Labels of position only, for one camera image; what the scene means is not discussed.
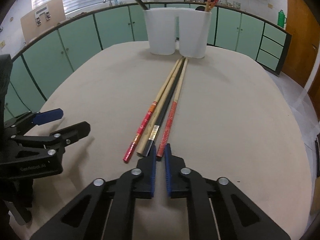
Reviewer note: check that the bundle of chopsticks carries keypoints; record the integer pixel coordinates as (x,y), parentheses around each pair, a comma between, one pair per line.
(145,120)

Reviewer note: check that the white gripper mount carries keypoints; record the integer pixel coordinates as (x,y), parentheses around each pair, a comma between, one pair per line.
(41,11)

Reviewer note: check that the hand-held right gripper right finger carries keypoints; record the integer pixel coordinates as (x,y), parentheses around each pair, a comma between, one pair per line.
(168,170)

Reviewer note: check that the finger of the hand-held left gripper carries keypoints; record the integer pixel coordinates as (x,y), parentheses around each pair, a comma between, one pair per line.
(75,131)
(50,116)

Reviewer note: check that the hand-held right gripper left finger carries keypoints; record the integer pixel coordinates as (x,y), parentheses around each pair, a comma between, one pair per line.
(152,170)

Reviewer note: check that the glass jar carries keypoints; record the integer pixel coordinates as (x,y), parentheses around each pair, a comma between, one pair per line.
(237,4)
(223,2)

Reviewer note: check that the green thermos flask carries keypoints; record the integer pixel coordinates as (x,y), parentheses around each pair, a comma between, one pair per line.
(281,20)

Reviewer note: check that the black spoon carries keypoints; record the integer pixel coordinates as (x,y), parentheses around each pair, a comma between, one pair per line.
(199,8)

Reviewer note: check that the white double utensil holder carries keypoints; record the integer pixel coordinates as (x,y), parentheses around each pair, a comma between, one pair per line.
(162,30)

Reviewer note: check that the green base cabinets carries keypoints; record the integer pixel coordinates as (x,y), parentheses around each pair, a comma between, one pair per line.
(112,30)

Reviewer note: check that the wooden door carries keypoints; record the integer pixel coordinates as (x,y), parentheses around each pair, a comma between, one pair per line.
(300,30)

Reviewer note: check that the brown wooden board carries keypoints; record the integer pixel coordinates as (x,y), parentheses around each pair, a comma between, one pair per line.
(30,27)

